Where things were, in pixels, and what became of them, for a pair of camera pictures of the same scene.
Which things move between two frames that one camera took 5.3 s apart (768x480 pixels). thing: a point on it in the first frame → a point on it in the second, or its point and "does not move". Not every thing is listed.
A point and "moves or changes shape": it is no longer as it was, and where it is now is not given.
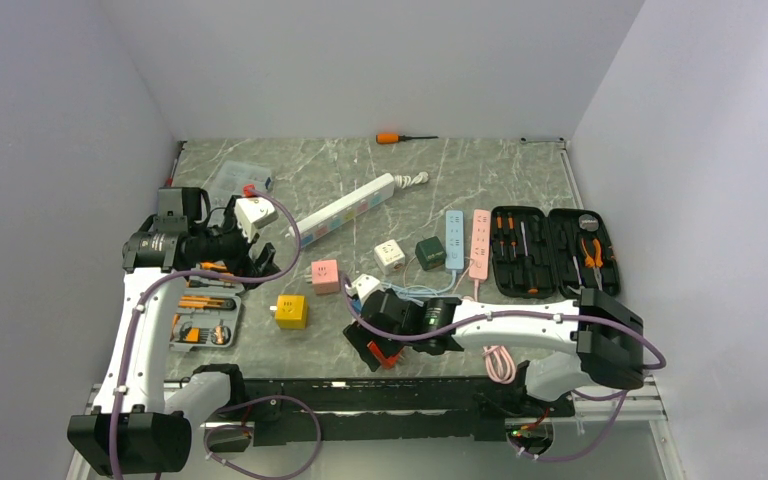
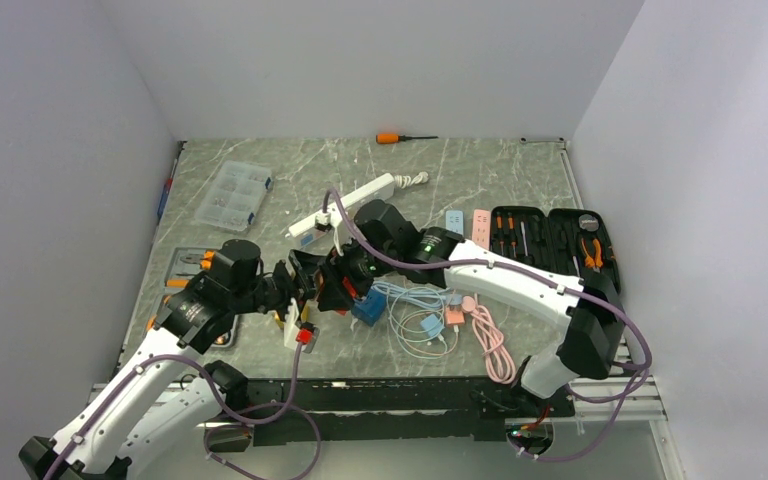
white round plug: [405, 181] does not move
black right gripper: [360, 340] → [336, 296]
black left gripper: [242, 266] → [304, 265]
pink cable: [498, 359] does not move
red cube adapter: [388, 362] moves or changes shape
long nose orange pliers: [595, 264] does not move
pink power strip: [479, 252] does not move
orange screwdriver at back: [390, 138] does not move
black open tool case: [536, 255] does not move
